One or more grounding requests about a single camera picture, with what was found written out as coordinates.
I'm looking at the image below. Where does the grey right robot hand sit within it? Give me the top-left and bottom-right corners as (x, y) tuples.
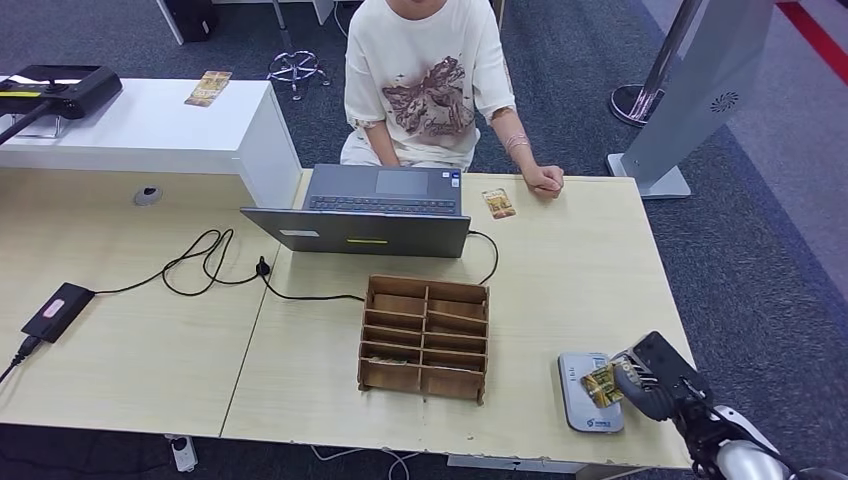
(610, 356), (685, 424)

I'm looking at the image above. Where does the person's left hand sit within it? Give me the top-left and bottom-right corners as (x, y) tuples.
(521, 164), (566, 200)

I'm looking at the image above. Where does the patterned gold ID card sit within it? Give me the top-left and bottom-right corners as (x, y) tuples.
(580, 362), (625, 410)

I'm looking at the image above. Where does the wooden card organizer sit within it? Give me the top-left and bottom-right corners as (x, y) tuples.
(356, 274), (491, 407)

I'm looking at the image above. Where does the white card reader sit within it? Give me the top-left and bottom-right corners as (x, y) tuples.
(557, 352), (625, 435)

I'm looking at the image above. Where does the person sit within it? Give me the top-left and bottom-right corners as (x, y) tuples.
(339, 0), (566, 200)

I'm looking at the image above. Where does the pale desk crossbar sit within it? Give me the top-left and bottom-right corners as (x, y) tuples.
(447, 454), (584, 476)

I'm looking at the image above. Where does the silver kiosk stand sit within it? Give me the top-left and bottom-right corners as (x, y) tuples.
(606, 0), (776, 201)

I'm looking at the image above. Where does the grey laptop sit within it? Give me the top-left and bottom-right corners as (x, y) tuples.
(239, 164), (472, 260)

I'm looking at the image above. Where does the chrome chair base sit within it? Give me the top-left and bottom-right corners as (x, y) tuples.
(266, 50), (331, 103)

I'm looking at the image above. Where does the patterned brochure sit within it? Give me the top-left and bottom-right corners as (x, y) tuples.
(184, 70), (233, 108)

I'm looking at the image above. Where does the black box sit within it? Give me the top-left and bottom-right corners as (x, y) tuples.
(162, 0), (219, 46)

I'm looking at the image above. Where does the white counter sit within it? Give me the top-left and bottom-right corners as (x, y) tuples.
(0, 78), (304, 211)

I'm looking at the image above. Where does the white power strip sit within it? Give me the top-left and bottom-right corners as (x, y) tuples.
(164, 433), (199, 475)

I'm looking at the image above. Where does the black printer device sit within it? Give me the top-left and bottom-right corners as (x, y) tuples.
(0, 64), (125, 122)

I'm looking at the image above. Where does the black power adapter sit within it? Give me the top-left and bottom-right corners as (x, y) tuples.
(21, 283), (96, 344)

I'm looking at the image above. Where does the clear acrylic stand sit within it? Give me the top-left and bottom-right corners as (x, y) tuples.
(7, 112), (68, 140)

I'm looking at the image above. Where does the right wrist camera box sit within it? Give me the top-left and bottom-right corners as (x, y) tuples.
(622, 331), (707, 402)

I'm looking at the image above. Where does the chrome stanchion post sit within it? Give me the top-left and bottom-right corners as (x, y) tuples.
(608, 0), (704, 129)

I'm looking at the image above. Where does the white table frame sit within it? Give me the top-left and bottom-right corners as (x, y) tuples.
(154, 0), (336, 48)

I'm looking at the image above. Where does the white cable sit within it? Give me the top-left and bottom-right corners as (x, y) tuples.
(307, 445), (422, 480)

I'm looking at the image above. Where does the black laptop cable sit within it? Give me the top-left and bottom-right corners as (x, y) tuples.
(92, 228), (499, 303)

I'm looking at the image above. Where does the black power cord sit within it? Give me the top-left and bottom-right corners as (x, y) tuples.
(0, 336), (42, 386)

